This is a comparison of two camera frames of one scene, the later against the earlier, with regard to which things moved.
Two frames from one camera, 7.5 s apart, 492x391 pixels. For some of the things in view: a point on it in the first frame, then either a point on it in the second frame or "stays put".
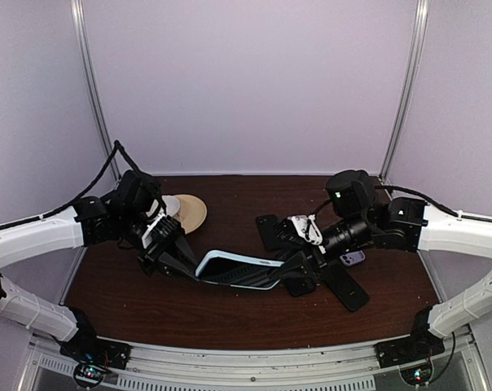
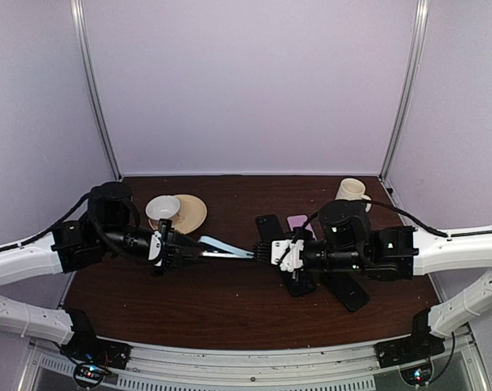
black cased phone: (267, 233) stays put
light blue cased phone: (236, 270) → (216, 248)
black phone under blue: (300, 286) stays put
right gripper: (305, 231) → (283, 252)
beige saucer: (191, 213) stays put
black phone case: (341, 283) stays put
